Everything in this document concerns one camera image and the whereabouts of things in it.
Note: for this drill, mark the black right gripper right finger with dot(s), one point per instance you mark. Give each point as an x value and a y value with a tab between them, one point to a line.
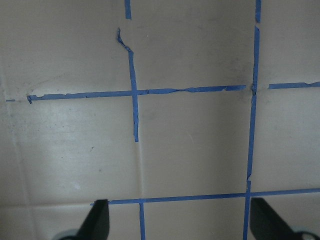
266	224

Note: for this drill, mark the brown paper table cover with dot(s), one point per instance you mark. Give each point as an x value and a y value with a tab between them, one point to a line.
179	112

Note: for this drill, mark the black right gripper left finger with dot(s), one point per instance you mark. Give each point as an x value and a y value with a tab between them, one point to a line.
96	225

